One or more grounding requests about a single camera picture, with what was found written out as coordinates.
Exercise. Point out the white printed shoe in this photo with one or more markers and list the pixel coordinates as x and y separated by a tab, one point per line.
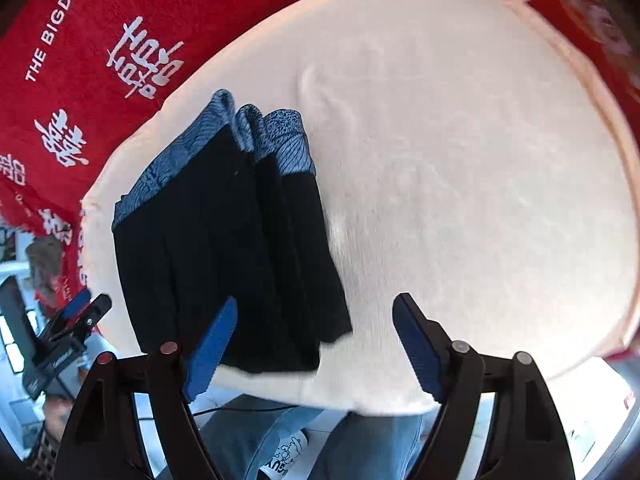
287	452

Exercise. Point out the red printed blanket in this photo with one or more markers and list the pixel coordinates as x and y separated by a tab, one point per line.
100	25

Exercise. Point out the black pants with blue waistband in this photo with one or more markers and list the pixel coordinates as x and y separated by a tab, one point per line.
215	250

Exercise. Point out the person's left hand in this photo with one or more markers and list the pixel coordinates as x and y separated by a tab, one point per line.
55	412

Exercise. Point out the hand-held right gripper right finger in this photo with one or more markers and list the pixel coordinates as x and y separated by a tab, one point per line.
417	345

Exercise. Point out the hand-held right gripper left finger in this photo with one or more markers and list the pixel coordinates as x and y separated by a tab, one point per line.
212	345

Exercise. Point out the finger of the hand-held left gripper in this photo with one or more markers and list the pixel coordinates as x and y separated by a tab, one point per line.
79	301
96	310

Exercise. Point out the cream cloth table cover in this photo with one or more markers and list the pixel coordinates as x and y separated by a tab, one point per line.
450	185

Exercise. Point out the person's leg in blue jeans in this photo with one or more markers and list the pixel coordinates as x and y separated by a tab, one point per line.
240	430
370	445

